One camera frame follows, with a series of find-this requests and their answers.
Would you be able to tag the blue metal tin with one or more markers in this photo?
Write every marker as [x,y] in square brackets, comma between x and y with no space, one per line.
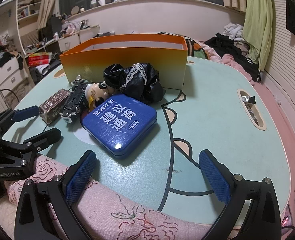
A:
[120,123]

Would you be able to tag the black toy car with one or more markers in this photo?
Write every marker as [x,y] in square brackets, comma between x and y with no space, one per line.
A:
[75,103]

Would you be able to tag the small cartoon figurine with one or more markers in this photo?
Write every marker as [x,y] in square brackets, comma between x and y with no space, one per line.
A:
[96,94]

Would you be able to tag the white clothes pile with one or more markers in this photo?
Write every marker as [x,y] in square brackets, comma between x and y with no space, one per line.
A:
[234,31]

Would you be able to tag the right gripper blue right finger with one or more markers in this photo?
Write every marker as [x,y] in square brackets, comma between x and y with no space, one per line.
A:
[262,220]

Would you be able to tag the orange gradient cardboard box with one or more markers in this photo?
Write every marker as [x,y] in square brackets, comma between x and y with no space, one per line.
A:
[166,53]

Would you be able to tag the black lace cloth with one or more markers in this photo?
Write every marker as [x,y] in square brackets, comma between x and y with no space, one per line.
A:
[140,81]

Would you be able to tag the green hanging cloth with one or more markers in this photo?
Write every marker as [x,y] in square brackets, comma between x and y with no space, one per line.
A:
[258,30]

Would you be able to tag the brown card box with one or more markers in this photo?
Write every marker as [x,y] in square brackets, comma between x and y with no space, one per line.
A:
[50,109]

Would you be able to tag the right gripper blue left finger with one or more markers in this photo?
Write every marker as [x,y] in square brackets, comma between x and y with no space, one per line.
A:
[33,220]

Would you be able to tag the pink floral quilt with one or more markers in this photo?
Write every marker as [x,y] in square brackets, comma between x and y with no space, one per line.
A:
[106,214]

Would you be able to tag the white desk with drawers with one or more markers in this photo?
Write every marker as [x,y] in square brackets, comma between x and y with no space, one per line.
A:
[68,42]

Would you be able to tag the red white carton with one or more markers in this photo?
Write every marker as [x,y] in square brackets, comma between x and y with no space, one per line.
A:
[38,59]

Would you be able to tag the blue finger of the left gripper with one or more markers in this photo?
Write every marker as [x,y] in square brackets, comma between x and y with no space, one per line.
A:
[23,114]
[43,140]

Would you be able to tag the green cartoon lap table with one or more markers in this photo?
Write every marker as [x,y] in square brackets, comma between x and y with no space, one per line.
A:
[162,172]

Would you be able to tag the black clothes pile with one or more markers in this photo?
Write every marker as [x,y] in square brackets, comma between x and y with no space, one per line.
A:
[222,44]

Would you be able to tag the foil wrappers in slot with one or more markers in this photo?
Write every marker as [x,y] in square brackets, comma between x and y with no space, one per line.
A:
[249,102]

